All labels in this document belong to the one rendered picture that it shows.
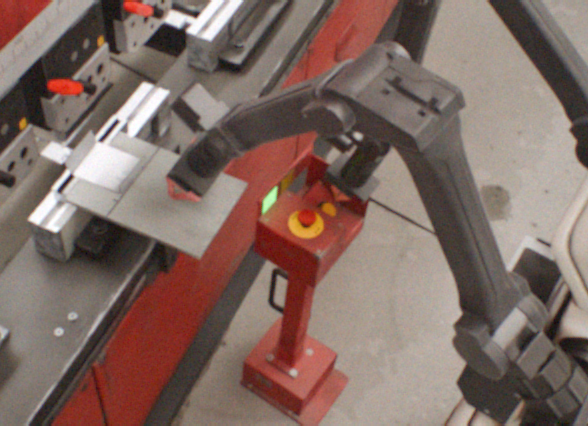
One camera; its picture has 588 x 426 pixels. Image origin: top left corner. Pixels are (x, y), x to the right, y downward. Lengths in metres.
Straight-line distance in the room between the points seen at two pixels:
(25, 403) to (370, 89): 0.82
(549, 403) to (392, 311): 1.49
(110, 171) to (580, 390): 0.86
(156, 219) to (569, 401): 0.73
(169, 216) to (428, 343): 1.26
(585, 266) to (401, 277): 1.55
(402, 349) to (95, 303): 1.22
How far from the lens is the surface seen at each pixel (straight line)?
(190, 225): 1.41
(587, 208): 1.13
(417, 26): 1.36
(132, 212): 1.43
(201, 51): 1.81
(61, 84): 1.20
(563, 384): 1.09
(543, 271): 1.42
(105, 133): 1.56
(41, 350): 1.45
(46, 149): 1.54
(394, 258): 2.65
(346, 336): 2.47
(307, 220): 1.67
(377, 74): 0.85
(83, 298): 1.49
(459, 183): 0.87
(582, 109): 1.33
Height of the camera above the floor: 2.13
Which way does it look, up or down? 52 degrees down
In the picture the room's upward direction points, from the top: 8 degrees clockwise
